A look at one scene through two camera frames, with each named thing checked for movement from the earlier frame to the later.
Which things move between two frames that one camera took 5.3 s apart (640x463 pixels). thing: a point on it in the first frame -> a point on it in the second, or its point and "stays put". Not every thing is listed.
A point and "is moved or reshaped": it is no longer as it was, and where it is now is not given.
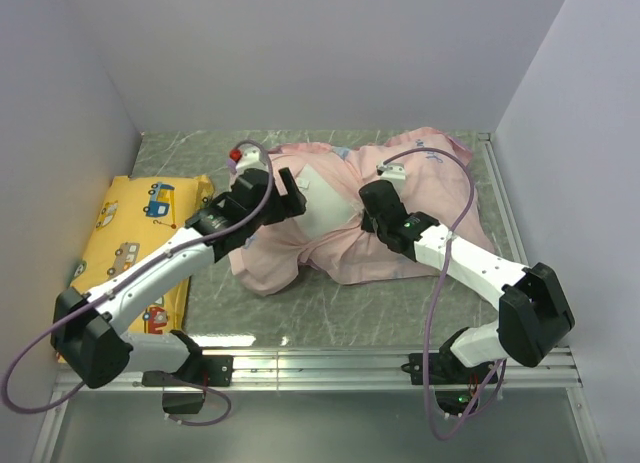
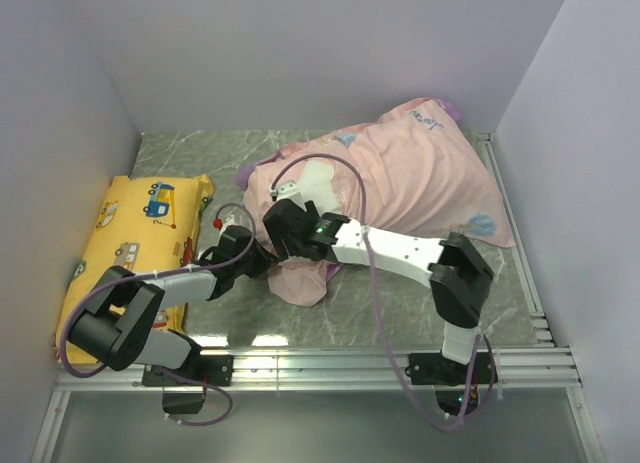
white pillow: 328,208 is moved or reshaped
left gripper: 289,204 -> 265,259
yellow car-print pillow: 133,216 stays put
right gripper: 366,224 -> 280,245
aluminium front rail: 329,369 stays put
